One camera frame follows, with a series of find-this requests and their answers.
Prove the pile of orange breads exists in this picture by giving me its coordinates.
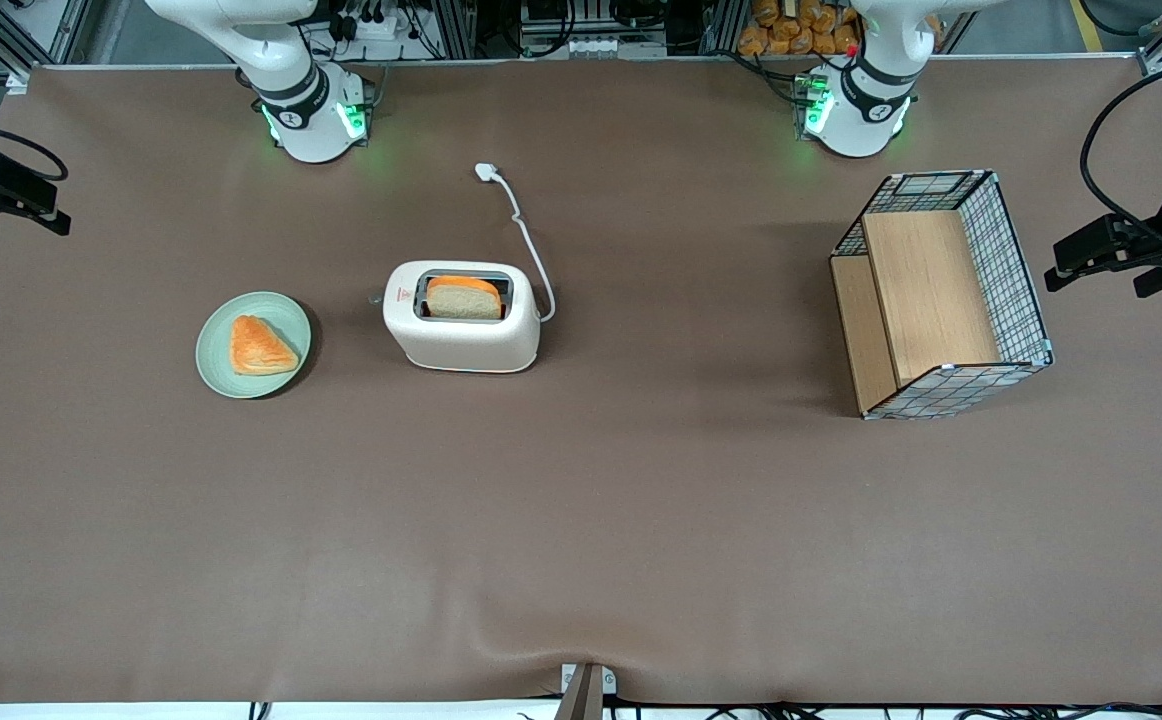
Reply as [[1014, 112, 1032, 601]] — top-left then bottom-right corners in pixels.
[[736, 0, 864, 58]]

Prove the bread slice in toaster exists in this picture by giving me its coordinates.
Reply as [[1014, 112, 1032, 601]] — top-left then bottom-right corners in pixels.
[[425, 275, 505, 321]]

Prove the white two-slot toaster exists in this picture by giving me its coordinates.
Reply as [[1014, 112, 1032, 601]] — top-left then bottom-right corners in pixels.
[[382, 260, 542, 375]]

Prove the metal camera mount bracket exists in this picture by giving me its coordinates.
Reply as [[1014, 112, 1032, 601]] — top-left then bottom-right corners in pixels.
[[553, 662, 618, 720]]

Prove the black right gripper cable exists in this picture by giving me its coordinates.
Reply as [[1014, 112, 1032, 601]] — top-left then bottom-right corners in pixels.
[[0, 117, 70, 185]]

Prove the white toaster power cord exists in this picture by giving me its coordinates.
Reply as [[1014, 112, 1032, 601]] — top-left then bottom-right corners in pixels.
[[474, 162, 557, 324]]

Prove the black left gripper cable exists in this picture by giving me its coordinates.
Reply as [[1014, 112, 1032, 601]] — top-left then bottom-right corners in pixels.
[[1080, 58, 1162, 253]]

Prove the brown table mat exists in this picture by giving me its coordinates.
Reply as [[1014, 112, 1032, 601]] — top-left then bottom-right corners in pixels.
[[0, 55, 1162, 706]]

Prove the triangular orange puff pastry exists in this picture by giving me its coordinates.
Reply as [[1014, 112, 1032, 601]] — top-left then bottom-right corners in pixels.
[[229, 315, 301, 377]]

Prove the pale green round plate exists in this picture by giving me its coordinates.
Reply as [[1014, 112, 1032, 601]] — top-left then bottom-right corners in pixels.
[[195, 291, 313, 400]]

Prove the white power strip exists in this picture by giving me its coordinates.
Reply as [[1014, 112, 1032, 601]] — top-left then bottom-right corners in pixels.
[[333, 0, 416, 43]]

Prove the light wooden shelf board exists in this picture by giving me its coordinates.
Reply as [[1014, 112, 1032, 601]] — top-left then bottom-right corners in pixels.
[[861, 209, 1003, 389], [830, 254, 900, 416]]

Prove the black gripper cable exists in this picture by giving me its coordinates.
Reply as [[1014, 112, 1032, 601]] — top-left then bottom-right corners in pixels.
[[1080, 58, 1162, 253], [0, 117, 70, 185]]

